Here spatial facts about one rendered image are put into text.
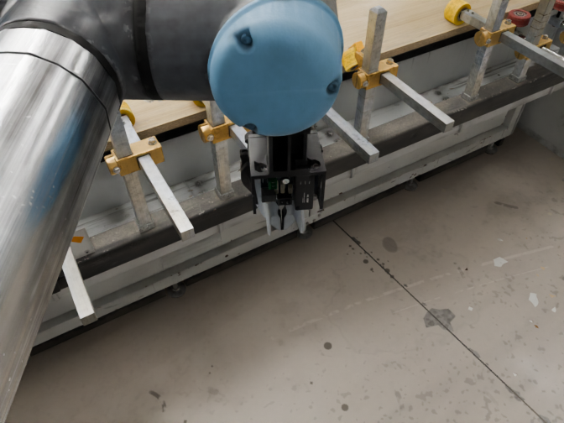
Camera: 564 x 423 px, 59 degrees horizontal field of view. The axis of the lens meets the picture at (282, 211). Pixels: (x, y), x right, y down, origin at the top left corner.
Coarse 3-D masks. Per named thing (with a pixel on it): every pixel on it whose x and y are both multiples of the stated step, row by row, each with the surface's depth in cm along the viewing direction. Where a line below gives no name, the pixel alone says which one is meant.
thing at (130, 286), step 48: (432, 48) 187; (384, 96) 191; (192, 144) 158; (432, 144) 237; (480, 144) 254; (96, 192) 151; (144, 192) 161; (336, 192) 222; (384, 192) 242; (240, 240) 207; (288, 240) 226; (96, 288) 183; (144, 288) 192; (48, 336) 181
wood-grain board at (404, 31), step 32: (352, 0) 194; (384, 0) 194; (416, 0) 194; (448, 0) 194; (480, 0) 194; (512, 0) 194; (352, 32) 177; (384, 32) 177; (416, 32) 177; (448, 32) 178; (160, 128) 142
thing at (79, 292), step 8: (72, 256) 114; (64, 264) 112; (72, 264) 112; (64, 272) 111; (72, 272) 111; (80, 272) 114; (72, 280) 110; (80, 280) 110; (72, 288) 108; (80, 288) 108; (72, 296) 107; (80, 296) 107; (88, 296) 107; (80, 304) 105; (88, 304) 105; (80, 312) 104; (88, 312) 104; (88, 320) 105; (96, 320) 106
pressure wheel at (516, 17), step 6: (510, 12) 186; (516, 12) 187; (522, 12) 187; (528, 12) 186; (510, 18) 185; (516, 18) 184; (522, 18) 183; (528, 18) 184; (516, 24) 185; (522, 24) 185
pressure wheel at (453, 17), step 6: (456, 0) 177; (462, 0) 177; (450, 6) 177; (456, 6) 176; (462, 6) 175; (468, 6) 176; (444, 12) 179; (450, 12) 177; (456, 12) 175; (450, 18) 179; (456, 18) 177; (456, 24) 180
